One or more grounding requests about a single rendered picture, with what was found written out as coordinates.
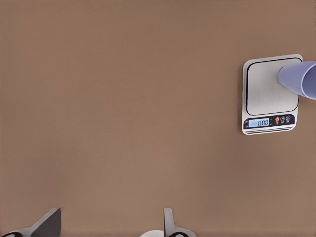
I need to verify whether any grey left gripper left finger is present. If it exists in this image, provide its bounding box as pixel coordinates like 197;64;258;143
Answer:
0;207;62;237

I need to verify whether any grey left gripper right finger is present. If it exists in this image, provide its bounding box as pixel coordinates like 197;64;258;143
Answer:
139;207;196;237

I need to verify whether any lavender plastic cup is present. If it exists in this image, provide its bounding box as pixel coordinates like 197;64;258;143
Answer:
277;60;316;101

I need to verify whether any silver digital kitchen scale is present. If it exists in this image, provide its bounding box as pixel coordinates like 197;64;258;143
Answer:
242;53;304;135

